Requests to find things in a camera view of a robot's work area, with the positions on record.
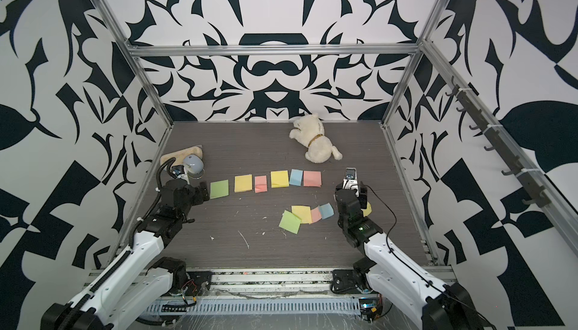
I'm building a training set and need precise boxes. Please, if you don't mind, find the green memo pad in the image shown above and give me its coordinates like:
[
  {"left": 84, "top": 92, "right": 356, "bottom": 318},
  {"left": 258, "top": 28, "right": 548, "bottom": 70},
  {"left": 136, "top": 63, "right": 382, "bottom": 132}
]
[{"left": 209, "top": 180, "right": 230, "bottom": 200}]

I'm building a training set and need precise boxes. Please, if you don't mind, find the torn yellow memo page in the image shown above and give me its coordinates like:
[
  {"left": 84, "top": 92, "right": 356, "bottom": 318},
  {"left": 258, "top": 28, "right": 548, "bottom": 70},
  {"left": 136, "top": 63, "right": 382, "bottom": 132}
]
[{"left": 361, "top": 202, "right": 373, "bottom": 217}]

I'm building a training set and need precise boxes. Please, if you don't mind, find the torn blue memo page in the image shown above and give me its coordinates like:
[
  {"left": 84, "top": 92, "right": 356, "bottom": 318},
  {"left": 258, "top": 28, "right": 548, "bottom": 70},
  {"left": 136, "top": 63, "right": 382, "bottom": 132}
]
[{"left": 319, "top": 203, "right": 334, "bottom": 220}]

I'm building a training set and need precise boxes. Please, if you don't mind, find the pink memo pad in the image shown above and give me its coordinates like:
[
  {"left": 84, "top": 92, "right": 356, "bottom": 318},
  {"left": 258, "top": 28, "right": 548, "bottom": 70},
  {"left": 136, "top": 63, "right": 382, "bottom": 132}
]
[{"left": 303, "top": 171, "right": 322, "bottom": 187}]

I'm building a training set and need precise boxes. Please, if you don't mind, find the blue memo pad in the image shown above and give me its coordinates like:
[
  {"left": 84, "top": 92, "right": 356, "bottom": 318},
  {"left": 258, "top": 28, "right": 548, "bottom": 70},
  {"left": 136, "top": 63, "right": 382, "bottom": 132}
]
[{"left": 289, "top": 169, "right": 303, "bottom": 187}]

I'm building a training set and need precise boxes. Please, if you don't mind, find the torn green memo page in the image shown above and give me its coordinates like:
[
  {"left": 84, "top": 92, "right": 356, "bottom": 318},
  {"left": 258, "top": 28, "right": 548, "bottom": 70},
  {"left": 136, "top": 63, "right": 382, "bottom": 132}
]
[{"left": 278, "top": 211, "right": 302, "bottom": 235}]

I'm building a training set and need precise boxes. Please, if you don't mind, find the yellow memo pad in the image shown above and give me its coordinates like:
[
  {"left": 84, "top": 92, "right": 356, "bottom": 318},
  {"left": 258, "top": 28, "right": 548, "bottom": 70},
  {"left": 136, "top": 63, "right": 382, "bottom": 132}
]
[{"left": 270, "top": 170, "right": 290, "bottom": 189}]

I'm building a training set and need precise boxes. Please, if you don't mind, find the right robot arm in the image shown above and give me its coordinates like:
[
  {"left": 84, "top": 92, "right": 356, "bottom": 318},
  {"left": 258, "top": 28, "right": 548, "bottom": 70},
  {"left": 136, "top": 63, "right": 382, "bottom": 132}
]
[{"left": 334, "top": 185, "right": 496, "bottom": 329}]

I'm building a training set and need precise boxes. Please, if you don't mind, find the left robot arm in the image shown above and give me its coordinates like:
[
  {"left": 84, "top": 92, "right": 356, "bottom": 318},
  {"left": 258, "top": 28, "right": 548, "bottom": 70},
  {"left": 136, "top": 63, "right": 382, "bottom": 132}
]
[{"left": 40, "top": 179, "right": 210, "bottom": 329}]

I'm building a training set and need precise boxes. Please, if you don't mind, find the grey round speaker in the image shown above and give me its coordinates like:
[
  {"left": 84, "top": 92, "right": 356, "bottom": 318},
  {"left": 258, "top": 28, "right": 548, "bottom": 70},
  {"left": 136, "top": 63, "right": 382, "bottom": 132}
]
[{"left": 183, "top": 154, "right": 205, "bottom": 180}]

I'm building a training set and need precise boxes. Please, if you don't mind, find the white plush dog toy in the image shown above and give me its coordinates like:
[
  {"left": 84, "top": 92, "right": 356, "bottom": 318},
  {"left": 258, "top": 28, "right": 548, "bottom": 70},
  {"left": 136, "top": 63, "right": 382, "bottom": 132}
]
[{"left": 289, "top": 114, "right": 343, "bottom": 164}]

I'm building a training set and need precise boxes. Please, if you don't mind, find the small circuit board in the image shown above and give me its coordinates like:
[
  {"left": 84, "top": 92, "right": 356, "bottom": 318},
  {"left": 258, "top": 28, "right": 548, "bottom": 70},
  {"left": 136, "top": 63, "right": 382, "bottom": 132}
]
[{"left": 359, "top": 298, "right": 383, "bottom": 322}]

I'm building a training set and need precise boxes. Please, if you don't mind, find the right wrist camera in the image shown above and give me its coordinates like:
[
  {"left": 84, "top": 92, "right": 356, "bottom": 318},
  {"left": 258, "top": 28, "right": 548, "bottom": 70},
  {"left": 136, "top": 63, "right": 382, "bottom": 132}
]
[{"left": 343, "top": 168, "right": 362, "bottom": 197}]

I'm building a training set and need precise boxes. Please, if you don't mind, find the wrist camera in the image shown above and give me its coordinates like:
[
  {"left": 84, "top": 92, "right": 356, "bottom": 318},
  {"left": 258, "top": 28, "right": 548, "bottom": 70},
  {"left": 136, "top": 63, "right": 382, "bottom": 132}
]
[
  {"left": 343, "top": 168, "right": 362, "bottom": 197},
  {"left": 169, "top": 165, "right": 189, "bottom": 183}
]

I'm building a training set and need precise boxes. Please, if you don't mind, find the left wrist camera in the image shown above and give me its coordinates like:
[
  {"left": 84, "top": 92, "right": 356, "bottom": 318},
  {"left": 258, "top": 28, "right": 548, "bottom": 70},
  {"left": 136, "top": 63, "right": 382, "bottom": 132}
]
[{"left": 169, "top": 165, "right": 189, "bottom": 183}]

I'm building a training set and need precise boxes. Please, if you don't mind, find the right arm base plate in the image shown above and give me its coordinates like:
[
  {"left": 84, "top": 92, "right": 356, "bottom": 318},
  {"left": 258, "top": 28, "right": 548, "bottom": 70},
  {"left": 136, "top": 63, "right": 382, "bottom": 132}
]
[{"left": 330, "top": 268, "right": 375, "bottom": 295}]

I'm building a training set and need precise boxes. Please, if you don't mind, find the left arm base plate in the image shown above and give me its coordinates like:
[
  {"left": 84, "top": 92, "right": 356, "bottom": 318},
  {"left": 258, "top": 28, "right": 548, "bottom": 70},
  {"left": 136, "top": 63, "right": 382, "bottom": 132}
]
[{"left": 167, "top": 270, "right": 214, "bottom": 297}]

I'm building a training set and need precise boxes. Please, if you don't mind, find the black wall hook rack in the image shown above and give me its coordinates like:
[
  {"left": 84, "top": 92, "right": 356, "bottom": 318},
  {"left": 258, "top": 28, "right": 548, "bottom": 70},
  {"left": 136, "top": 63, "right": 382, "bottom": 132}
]
[{"left": 446, "top": 77, "right": 552, "bottom": 208}]

